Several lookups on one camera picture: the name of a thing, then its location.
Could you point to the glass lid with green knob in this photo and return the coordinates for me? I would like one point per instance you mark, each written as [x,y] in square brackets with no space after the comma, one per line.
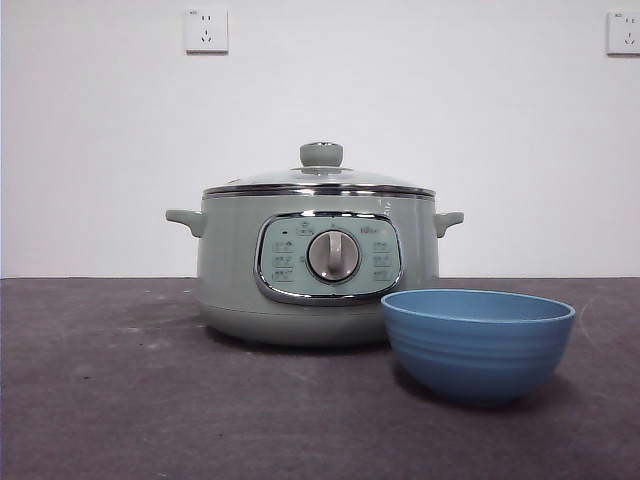
[320,154]

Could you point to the pale green electric steamer pot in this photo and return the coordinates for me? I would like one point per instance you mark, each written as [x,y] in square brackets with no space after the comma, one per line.
[235,280]

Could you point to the blue ribbed bowl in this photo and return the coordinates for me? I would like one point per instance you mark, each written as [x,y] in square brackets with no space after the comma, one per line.
[475,355]

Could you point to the white wall socket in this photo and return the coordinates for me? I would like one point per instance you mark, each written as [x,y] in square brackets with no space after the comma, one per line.
[625,32]
[207,31]

